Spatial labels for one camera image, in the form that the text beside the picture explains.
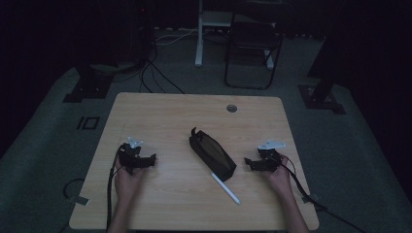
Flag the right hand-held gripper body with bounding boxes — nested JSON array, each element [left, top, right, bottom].
[[257, 139, 288, 173]]

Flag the white floor cable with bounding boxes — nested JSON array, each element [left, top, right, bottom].
[[154, 27, 200, 47]]

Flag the person's left hand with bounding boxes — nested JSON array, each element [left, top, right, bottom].
[[114, 157, 148, 202]]

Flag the black stand with base plate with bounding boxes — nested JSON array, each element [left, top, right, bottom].
[[62, 63, 115, 104], [297, 0, 347, 116]]

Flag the white pen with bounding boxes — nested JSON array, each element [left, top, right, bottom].
[[210, 172, 242, 206]]

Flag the black folding chair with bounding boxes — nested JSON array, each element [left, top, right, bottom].
[[223, 12, 284, 91]]

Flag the right hand-held gripper cable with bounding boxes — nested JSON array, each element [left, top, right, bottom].
[[279, 154, 368, 233]]

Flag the black cable loop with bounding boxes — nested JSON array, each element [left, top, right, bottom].
[[61, 177, 86, 202]]

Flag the hand-held gripper cable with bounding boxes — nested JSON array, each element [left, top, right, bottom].
[[279, 154, 368, 233], [105, 144, 125, 231]]

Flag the black floor cables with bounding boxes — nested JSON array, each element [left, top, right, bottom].
[[138, 45, 187, 95]]

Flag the left hand-held gripper cable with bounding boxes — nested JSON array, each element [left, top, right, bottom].
[[105, 144, 125, 231]]

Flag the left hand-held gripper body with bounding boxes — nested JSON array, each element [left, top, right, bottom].
[[118, 136, 145, 176]]

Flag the black pencil case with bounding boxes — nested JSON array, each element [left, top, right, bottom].
[[189, 126, 238, 183]]

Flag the person's right hand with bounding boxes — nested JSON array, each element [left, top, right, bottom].
[[264, 155, 293, 196]]

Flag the grey tape piece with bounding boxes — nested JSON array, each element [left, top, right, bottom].
[[67, 194, 90, 207], [300, 193, 321, 205]]

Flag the white metal stand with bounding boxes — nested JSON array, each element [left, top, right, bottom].
[[194, 0, 275, 71]]

